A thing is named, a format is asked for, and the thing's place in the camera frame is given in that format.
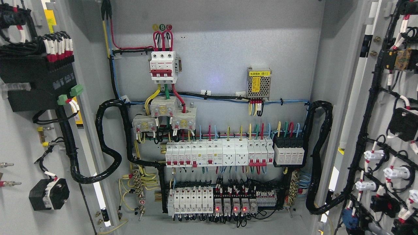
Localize black corrugated cable conduit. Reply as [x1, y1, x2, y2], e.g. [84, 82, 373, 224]
[305, 101, 346, 215]

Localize black rotary selector switch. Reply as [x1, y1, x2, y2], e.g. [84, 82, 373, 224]
[29, 178, 69, 211]

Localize brass ground bar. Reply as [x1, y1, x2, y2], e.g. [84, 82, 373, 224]
[132, 169, 145, 221]

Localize metal mesh power supply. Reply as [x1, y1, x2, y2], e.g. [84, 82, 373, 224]
[247, 67, 272, 99]

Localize black digital power meter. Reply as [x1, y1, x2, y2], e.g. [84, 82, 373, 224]
[0, 54, 84, 112]

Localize black white surge protector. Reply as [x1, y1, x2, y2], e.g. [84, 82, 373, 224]
[273, 134, 306, 168]

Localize grey cabinet door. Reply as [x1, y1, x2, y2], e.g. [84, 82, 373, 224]
[1, 0, 120, 235]
[306, 0, 417, 235]

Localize left black cable conduit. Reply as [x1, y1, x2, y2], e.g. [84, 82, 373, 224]
[57, 99, 167, 212]

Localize white breaker row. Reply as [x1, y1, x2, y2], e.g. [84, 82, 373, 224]
[165, 140, 225, 167]
[167, 186, 215, 217]

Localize clear current transformers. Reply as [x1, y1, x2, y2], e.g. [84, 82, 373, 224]
[132, 96, 197, 134]

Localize lower white breaker row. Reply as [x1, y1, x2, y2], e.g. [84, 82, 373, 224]
[167, 186, 215, 217]

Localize lower relay terminal row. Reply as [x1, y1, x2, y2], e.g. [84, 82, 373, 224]
[212, 177, 278, 219]

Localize white DIN rail sockets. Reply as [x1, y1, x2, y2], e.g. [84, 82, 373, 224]
[221, 137, 274, 167]

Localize red white main breaker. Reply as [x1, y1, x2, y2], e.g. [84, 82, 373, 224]
[149, 51, 180, 84]

